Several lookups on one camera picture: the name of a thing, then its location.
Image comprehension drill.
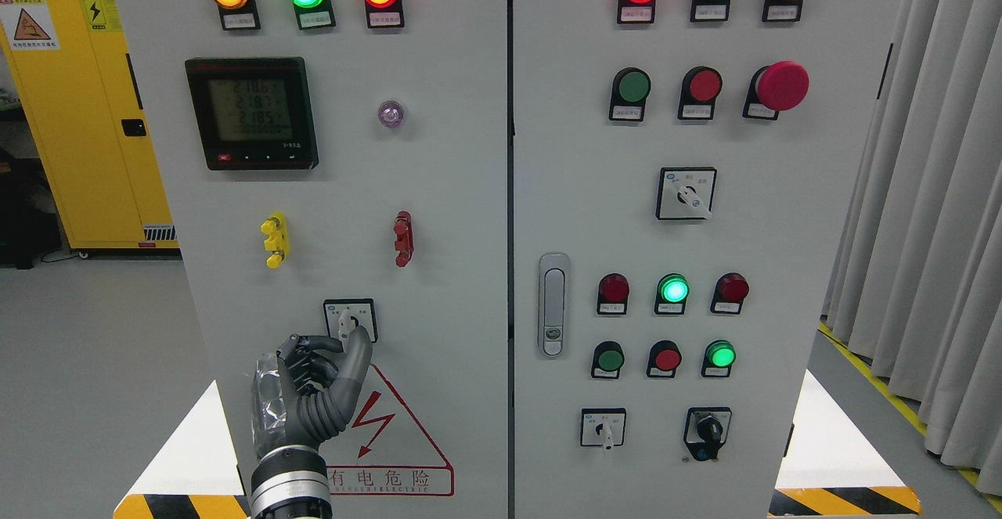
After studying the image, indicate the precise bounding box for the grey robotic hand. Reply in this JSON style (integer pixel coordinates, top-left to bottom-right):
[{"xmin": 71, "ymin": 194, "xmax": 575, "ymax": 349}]
[{"xmin": 251, "ymin": 326, "xmax": 373, "ymax": 459}]

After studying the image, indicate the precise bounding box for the rotary selector switch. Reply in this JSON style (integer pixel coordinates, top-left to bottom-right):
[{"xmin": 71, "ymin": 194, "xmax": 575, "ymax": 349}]
[{"xmin": 323, "ymin": 298, "xmax": 379, "ymax": 344}]

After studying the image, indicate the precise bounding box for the red electric danger sticker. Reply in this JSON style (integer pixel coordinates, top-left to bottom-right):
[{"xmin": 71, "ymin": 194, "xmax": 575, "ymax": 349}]
[{"xmin": 321, "ymin": 363, "xmax": 455, "ymax": 497}]

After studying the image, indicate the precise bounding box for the left striped cabinet base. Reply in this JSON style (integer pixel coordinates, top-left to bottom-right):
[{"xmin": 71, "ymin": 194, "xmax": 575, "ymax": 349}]
[{"xmin": 112, "ymin": 383, "xmax": 248, "ymax": 518}]

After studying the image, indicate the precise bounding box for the striped cabinet base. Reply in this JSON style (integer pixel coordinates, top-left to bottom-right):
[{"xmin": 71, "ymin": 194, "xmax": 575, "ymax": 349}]
[
  {"xmin": 767, "ymin": 373, "xmax": 923, "ymax": 518},
  {"xmin": 112, "ymin": 383, "xmax": 248, "ymax": 518}
]

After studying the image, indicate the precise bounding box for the yellow terminal connector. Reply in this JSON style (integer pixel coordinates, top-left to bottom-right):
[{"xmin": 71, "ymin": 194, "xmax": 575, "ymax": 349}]
[{"xmin": 260, "ymin": 211, "xmax": 290, "ymax": 269}]

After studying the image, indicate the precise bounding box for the red terminal connector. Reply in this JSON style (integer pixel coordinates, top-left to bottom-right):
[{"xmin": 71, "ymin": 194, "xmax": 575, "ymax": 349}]
[{"xmin": 393, "ymin": 210, "xmax": 415, "ymax": 267}]

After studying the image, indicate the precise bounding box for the grey left cabinet door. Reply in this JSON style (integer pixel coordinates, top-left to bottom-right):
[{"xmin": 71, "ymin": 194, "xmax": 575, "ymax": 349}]
[{"xmin": 118, "ymin": 0, "xmax": 510, "ymax": 518}]

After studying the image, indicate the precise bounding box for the grey cabinet door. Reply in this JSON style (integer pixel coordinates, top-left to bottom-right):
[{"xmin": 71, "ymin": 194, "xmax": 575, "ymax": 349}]
[
  {"xmin": 512, "ymin": 0, "xmax": 901, "ymax": 518},
  {"xmin": 118, "ymin": 0, "xmax": 510, "ymax": 518}
]

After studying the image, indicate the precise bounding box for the black digital power meter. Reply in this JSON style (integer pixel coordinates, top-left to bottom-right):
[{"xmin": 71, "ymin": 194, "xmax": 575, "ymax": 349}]
[{"xmin": 185, "ymin": 56, "xmax": 319, "ymax": 171}]

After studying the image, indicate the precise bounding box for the small purple indicator lens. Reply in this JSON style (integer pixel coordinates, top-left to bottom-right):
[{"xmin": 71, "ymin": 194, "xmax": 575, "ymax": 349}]
[{"xmin": 378, "ymin": 99, "xmax": 405, "ymax": 129}]

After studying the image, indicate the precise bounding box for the lower white rotary selector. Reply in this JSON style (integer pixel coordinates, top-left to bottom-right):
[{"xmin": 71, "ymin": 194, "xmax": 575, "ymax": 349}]
[{"xmin": 579, "ymin": 407, "xmax": 627, "ymax": 450}]

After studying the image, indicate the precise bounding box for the green push button lower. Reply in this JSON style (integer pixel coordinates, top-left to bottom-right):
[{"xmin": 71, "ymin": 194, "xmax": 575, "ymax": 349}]
[{"xmin": 590, "ymin": 341, "xmax": 624, "ymax": 380}]

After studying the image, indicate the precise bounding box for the dark red indicator lamp left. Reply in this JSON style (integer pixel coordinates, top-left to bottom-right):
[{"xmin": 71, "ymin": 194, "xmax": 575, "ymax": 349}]
[{"xmin": 597, "ymin": 273, "xmax": 630, "ymax": 315}]

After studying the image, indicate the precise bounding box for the dark red indicator lamp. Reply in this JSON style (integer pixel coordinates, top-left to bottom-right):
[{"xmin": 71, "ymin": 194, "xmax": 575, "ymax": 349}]
[
  {"xmin": 597, "ymin": 273, "xmax": 630, "ymax": 315},
  {"xmin": 711, "ymin": 272, "xmax": 749, "ymax": 315}
]

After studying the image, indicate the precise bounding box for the red push button lower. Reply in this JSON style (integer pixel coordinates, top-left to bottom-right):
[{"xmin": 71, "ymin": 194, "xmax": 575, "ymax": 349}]
[{"xmin": 647, "ymin": 340, "xmax": 683, "ymax": 379}]

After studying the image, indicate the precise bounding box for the red push button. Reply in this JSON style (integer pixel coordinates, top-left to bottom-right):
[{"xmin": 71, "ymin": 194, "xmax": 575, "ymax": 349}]
[
  {"xmin": 647, "ymin": 340, "xmax": 683, "ymax": 379},
  {"xmin": 677, "ymin": 66, "xmax": 723, "ymax": 121}
]

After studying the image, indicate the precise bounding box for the green lit lamp middle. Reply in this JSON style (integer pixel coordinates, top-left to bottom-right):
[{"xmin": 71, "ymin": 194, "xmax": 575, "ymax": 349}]
[{"xmin": 654, "ymin": 273, "xmax": 690, "ymax": 315}]

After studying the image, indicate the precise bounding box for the orange indicator lamp top left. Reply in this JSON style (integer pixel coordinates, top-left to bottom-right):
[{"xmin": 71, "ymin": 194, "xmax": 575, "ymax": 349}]
[{"xmin": 212, "ymin": 0, "xmax": 261, "ymax": 31}]

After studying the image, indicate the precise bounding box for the green lit push button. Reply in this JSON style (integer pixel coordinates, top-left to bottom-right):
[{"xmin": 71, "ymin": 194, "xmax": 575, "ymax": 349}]
[{"xmin": 701, "ymin": 340, "xmax": 737, "ymax": 379}]

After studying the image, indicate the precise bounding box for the upper right rotary selector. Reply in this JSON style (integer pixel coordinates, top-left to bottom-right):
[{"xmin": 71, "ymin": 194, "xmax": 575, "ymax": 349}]
[{"xmin": 654, "ymin": 167, "xmax": 717, "ymax": 222}]

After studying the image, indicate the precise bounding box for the yellow safety storage cabinet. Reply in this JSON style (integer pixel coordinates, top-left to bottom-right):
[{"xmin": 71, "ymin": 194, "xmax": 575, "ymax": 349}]
[{"xmin": 2, "ymin": 0, "xmax": 178, "ymax": 251}]

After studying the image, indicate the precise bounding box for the dark red indicator lamp right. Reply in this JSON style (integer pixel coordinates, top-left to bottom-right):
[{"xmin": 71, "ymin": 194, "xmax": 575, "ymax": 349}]
[{"xmin": 711, "ymin": 272, "xmax": 749, "ymax": 315}]

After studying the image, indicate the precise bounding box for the green push button upper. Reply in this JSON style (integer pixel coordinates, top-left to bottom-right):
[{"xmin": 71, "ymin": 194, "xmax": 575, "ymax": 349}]
[{"xmin": 607, "ymin": 67, "xmax": 651, "ymax": 123}]

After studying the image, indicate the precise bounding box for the grey right cabinet door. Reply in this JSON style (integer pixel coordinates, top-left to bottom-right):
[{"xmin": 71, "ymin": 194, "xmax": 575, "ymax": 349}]
[{"xmin": 512, "ymin": 0, "xmax": 901, "ymax": 518}]

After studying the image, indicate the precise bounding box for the red push button upper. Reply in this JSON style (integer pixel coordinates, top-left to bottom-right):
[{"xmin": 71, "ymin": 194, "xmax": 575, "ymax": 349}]
[{"xmin": 677, "ymin": 66, "xmax": 723, "ymax": 121}]

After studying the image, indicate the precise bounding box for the right striped cabinet base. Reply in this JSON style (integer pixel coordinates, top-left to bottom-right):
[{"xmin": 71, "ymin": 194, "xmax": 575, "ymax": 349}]
[{"xmin": 767, "ymin": 373, "xmax": 923, "ymax": 518}]

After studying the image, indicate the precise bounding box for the red emergency stop mushroom button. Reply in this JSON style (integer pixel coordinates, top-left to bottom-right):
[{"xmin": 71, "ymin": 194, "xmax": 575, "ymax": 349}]
[{"xmin": 742, "ymin": 61, "xmax": 811, "ymax": 121}]

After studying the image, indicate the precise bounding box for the grey curtain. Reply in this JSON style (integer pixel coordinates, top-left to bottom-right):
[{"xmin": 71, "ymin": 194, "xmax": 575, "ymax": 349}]
[{"xmin": 824, "ymin": 0, "xmax": 1001, "ymax": 496}]

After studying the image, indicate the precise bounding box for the silver door handle lock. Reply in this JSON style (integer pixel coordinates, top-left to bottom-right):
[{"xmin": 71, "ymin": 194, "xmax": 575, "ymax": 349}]
[{"xmin": 537, "ymin": 254, "xmax": 571, "ymax": 358}]

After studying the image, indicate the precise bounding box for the black knob selector switch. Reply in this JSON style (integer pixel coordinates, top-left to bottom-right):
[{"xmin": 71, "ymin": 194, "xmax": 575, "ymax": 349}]
[{"xmin": 683, "ymin": 407, "xmax": 733, "ymax": 462}]

